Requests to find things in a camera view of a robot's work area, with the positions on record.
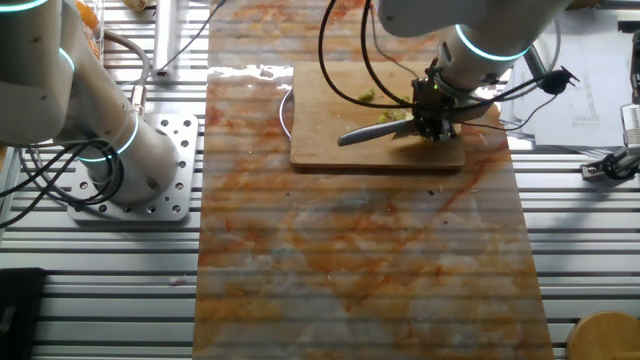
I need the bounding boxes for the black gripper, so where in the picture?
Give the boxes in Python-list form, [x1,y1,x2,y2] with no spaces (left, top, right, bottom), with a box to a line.
[412,77,459,144]

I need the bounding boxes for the steel cleaver knife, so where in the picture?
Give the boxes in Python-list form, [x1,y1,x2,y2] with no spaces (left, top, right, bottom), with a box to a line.
[337,102,501,148]

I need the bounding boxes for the wooden cutting board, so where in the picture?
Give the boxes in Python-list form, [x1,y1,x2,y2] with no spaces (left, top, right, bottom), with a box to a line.
[278,60,466,169]

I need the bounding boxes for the orange marble patterned mat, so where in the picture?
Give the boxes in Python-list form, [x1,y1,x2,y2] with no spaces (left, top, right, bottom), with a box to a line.
[192,0,555,360]

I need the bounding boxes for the white paper sheets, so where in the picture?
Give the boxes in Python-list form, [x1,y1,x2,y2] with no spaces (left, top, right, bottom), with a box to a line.
[498,7,640,154]

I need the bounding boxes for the wooden cup tree stand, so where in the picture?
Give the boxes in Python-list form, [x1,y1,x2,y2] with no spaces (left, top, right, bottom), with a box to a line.
[566,309,640,360]

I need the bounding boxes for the white plastic wrap roll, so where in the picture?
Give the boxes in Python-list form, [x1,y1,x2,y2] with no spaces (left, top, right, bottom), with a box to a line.
[151,0,180,82]

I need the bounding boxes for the orange fruit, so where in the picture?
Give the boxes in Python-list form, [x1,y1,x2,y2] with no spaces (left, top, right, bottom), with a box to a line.
[83,34,103,61]
[74,0,100,31]

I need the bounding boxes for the black rectangular case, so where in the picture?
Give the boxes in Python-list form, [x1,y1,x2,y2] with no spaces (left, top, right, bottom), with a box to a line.
[0,267,48,360]

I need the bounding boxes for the wrist camera on silver bracket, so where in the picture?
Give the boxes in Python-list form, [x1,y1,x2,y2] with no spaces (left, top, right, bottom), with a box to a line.
[522,43,581,97]

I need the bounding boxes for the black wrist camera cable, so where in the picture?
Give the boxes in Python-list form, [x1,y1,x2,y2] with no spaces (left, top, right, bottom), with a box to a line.
[317,0,581,134]

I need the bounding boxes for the small silver camera on mount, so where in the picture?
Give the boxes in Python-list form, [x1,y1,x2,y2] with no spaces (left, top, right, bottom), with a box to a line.
[579,102,640,182]

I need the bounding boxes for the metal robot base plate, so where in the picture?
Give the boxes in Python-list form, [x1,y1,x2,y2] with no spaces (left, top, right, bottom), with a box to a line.
[67,113,200,223]

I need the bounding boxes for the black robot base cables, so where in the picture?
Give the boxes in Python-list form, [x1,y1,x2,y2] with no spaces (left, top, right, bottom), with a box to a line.
[0,138,126,230]

